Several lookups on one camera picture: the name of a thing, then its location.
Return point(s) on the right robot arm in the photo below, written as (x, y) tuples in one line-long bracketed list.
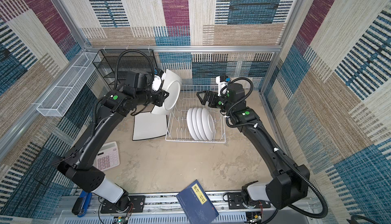
[(290, 182)]

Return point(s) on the white mesh wall basket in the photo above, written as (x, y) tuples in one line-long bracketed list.
[(64, 93)]

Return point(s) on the blue stapler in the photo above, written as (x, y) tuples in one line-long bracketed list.
[(82, 203)]

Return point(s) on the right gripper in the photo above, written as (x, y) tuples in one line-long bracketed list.
[(213, 95)]

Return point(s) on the pink white calculator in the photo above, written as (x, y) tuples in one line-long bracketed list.
[(108, 157)]

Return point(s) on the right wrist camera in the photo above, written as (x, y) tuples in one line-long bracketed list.
[(222, 82)]

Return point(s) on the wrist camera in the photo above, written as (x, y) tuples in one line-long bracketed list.
[(159, 77), (222, 82)]

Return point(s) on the aluminium front rail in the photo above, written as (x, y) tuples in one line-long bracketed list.
[(164, 208)]

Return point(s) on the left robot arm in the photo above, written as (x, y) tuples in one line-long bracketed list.
[(108, 111)]

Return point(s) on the white wire dish rack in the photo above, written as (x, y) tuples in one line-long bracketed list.
[(177, 130)]

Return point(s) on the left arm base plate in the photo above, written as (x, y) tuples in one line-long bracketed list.
[(130, 204)]

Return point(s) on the blue book yellow label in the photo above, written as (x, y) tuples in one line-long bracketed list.
[(196, 204)]

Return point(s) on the white square plate black rim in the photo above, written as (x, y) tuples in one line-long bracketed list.
[(149, 126)]

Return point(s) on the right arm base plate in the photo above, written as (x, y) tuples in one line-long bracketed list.
[(240, 200)]

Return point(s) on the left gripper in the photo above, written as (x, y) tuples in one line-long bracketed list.
[(161, 98)]

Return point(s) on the black mesh shelf rack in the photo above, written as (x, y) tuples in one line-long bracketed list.
[(114, 64)]

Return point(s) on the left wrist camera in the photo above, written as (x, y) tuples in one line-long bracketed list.
[(159, 77)]

